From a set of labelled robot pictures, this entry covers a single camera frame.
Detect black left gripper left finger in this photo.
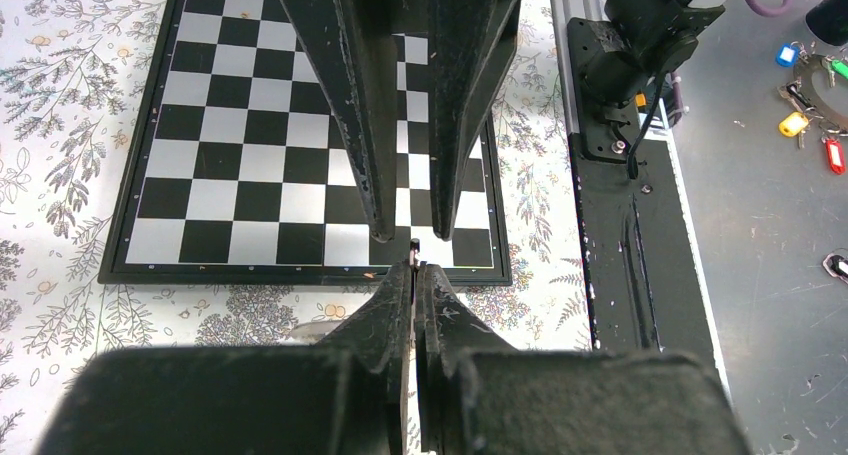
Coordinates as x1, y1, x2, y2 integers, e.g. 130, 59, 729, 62
37, 260, 413, 454

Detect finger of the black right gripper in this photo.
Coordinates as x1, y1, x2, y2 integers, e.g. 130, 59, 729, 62
280, 0, 397, 243
428, 0, 522, 240

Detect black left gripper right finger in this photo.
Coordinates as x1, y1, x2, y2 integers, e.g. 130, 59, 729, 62
415, 265, 750, 454

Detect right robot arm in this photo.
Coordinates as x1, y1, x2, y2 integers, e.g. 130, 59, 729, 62
280, 0, 726, 242

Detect spare keyring with coloured tags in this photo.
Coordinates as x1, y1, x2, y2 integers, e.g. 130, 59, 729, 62
775, 41, 847, 175

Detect black white chessboard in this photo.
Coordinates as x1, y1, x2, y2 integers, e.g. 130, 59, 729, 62
99, 0, 512, 286

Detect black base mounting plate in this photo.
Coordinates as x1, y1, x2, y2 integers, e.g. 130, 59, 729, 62
565, 18, 727, 382

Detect floral patterned table mat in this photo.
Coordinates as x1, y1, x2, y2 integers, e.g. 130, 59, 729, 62
1, 0, 591, 454

